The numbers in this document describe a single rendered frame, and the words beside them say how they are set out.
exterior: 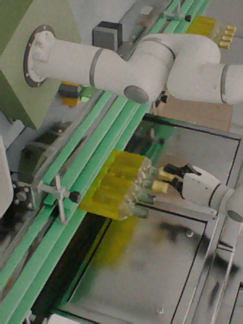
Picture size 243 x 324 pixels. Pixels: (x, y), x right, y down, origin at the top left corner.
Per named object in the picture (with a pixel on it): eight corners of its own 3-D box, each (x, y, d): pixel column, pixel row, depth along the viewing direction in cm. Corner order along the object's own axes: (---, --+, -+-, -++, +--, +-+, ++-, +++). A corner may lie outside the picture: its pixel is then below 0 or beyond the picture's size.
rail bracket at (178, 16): (158, 18, 194) (189, 23, 191) (158, 1, 190) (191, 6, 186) (160, 14, 197) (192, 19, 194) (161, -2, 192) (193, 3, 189)
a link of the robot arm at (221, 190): (228, 205, 143) (220, 201, 144) (233, 183, 137) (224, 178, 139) (216, 220, 139) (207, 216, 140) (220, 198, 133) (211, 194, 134)
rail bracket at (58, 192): (36, 218, 127) (79, 231, 124) (27, 171, 116) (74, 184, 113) (41, 210, 129) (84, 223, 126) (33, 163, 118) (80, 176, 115)
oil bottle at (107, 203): (58, 204, 141) (128, 224, 135) (56, 189, 137) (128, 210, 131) (66, 191, 145) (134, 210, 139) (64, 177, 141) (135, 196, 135)
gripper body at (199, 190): (222, 202, 144) (190, 186, 149) (227, 176, 137) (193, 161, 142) (210, 217, 139) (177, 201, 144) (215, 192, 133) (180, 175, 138)
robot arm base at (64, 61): (15, 62, 107) (77, 76, 103) (35, 14, 109) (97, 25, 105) (40, 89, 122) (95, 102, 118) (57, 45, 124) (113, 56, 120)
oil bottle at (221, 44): (164, 42, 213) (227, 54, 205) (165, 30, 209) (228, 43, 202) (168, 37, 217) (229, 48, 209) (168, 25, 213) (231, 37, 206)
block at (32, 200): (11, 206, 128) (35, 213, 126) (6, 180, 121) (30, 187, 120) (18, 197, 130) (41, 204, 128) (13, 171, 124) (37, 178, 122)
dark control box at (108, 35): (92, 49, 171) (114, 53, 169) (91, 29, 166) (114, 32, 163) (101, 39, 177) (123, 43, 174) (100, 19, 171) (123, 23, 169)
